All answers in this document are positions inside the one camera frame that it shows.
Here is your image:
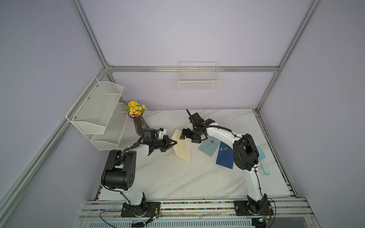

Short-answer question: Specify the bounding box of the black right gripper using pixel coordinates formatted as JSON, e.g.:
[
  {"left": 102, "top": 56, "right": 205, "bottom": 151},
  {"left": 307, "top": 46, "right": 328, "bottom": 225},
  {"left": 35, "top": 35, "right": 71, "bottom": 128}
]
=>
[{"left": 180, "top": 126, "right": 203, "bottom": 143}]

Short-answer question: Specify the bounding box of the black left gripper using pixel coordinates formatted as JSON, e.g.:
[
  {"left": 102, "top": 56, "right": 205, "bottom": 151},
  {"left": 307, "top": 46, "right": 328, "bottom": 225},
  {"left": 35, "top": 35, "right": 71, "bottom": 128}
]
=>
[{"left": 152, "top": 135, "right": 177, "bottom": 153}]

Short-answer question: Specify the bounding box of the pale yellow envelope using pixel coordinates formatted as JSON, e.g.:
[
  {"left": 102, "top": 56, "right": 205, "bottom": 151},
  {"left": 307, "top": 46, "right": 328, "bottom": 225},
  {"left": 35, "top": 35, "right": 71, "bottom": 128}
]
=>
[{"left": 172, "top": 129, "right": 192, "bottom": 162}]

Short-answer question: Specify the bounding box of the light teal envelope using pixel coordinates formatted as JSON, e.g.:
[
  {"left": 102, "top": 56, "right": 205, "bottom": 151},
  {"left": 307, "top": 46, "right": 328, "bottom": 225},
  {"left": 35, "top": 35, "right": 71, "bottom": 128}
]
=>
[{"left": 198, "top": 136, "right": 221, "bottom": 157}]

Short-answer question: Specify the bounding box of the dark blue envelope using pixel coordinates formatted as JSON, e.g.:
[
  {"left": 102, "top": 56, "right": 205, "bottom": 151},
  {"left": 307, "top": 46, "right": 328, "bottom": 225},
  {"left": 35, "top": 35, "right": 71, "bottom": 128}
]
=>
[{"left": 216, "top": 142, "right": 234, "bottom": 169}]

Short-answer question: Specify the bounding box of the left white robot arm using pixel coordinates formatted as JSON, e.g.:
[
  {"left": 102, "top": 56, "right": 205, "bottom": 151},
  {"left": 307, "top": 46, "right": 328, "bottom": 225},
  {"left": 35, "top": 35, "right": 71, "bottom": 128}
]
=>
[{"left": 101, "top": 128, "right": 178, "bottom": 207}]

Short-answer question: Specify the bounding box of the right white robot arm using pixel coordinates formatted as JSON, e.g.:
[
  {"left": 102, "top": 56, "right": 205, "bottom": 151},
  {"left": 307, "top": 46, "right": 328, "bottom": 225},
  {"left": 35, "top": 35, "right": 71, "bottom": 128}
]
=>
[{"left": 180, "top": 111, "right": 270, "bottom": 215}]

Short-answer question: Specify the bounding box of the purple ribbed glass vase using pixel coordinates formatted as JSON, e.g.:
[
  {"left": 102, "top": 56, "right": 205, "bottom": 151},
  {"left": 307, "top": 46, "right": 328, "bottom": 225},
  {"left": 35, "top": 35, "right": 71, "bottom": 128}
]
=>
[{"left": 133, "top": 115, "right": 150, "bottom": 136}]

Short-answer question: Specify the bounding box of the yellow flower bouquet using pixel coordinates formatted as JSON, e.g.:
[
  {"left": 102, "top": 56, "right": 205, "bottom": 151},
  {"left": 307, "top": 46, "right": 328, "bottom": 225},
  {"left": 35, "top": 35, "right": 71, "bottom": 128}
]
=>
[{"left": 123, "top": 101, "right": 147, "bottom": 118}]

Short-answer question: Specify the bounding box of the small teal plastic tool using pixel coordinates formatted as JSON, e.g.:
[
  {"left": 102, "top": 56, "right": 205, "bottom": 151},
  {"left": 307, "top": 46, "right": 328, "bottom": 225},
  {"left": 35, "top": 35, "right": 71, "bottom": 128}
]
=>
[{"left": 256, "top": 146, "right": 271, "bottom": 176}]

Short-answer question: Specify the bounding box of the white mesh two-tier shelf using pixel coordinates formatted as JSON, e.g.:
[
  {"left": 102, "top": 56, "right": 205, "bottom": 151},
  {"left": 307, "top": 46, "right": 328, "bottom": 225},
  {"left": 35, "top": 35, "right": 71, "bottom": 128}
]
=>
[{"left": 66, "top": 78, "right": 128, "bottom": 151}]

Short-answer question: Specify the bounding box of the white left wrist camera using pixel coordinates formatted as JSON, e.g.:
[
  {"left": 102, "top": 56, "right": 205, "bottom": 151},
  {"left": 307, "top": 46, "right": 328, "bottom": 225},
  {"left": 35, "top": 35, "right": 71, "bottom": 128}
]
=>
[{"left": 157, "top": 128, "right": 167, "bottom": 139}]

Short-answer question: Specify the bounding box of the white wire wall basket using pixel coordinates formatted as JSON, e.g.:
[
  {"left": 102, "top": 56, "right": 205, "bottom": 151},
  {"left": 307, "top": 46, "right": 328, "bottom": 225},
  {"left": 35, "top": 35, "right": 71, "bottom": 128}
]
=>
[{"left": 178, "top": 61, "right": 221, "bottom": 92}]

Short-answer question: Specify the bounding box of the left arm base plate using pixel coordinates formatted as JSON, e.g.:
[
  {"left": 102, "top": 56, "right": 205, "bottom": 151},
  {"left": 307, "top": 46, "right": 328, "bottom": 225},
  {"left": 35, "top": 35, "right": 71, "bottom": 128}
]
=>
[{"left": 121, "top": 201, "right": 161, "bottom": 218}]

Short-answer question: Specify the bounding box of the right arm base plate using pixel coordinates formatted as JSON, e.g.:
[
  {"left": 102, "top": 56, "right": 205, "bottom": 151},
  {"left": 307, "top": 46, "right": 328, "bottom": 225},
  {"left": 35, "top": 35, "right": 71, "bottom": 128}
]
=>
[{"left": 233, "top": 199, "right": 274, "bottom": 216}]

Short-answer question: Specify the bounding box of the aluminium mounting rail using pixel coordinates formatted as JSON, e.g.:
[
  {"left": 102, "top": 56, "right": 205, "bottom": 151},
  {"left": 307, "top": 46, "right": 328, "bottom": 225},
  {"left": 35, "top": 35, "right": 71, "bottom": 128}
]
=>
[{"left": 76, "top": 197, "right": 320, "bottom": 228}]

